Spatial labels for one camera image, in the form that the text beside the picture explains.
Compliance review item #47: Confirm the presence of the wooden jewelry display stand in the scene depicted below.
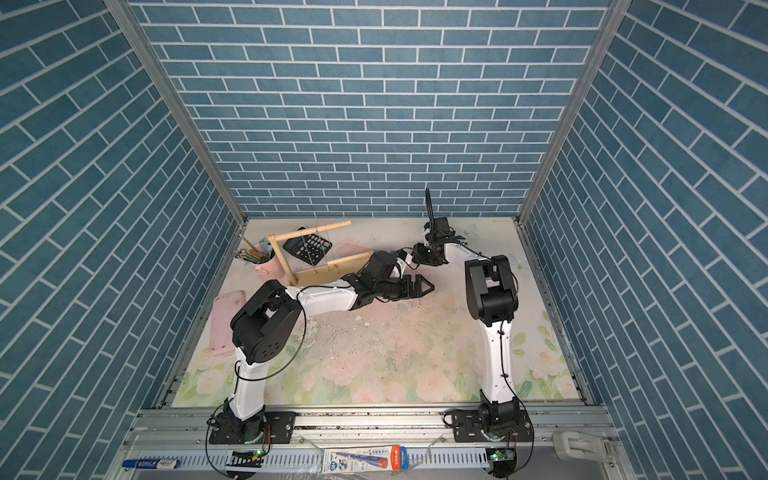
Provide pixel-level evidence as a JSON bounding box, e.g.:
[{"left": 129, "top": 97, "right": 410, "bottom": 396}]
[{"left": 267, "top": 221, "right": 373, "bottom": 286}]

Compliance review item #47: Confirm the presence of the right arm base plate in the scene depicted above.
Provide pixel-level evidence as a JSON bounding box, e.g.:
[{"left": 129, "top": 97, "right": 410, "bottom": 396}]
[{"left": 442, "top": 407, "right": 535, "bottom": 444}]

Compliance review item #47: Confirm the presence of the black calculator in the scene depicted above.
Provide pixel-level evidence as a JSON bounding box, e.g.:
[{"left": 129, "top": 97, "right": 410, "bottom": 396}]
[{"left": 283, "top": 234, "right": 332, "bottom": 266}]

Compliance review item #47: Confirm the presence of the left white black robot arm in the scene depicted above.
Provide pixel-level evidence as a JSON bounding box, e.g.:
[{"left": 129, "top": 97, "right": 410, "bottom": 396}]
[{"left": 209, "top": 251, "right": 434, "bottom": 444}]

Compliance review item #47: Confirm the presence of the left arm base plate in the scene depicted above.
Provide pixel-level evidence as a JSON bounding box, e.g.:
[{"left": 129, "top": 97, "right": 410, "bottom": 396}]
[{"left": 207, "top": 408, "right": 296, "bottom": 445}]

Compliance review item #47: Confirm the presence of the blue marker pen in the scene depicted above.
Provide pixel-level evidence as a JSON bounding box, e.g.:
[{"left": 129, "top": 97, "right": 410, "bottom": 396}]
[{"left": 122, "top": 458, "right": 181, "bottom": 470}]

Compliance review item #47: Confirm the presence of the aluminium front rail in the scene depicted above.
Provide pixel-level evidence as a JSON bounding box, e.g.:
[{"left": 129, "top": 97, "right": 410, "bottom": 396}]
[{"left": 106, "top": 402, "right": 635, "bottom": 479}]

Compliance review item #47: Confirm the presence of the white plastic bracket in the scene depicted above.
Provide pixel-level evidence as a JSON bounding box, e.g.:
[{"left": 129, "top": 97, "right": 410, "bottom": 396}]
[{"left": 552, "top": 431, "right": 612, "bottom": 463}]

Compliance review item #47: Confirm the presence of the toothpaste box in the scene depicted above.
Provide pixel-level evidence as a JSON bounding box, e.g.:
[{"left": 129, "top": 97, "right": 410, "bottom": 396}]
[{"left": 321, "top": 445, "right": 411, "bottom": 474}]

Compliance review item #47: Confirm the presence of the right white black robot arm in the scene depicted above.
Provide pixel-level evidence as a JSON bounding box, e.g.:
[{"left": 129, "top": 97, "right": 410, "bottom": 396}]
[{"left": 414, "top": 216, "right": 534, "bottom": 442}]

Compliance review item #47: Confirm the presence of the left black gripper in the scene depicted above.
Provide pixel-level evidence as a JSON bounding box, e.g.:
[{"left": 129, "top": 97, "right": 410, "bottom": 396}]
[{"left": 372, "top": 275, "right": 434, "bottom": 302}]

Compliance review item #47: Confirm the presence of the pink pen holder cup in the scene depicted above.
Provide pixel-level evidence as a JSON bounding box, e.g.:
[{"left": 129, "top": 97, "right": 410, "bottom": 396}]
[{"left": 235, "top": 237, "right": 285, "bottom": 280}]

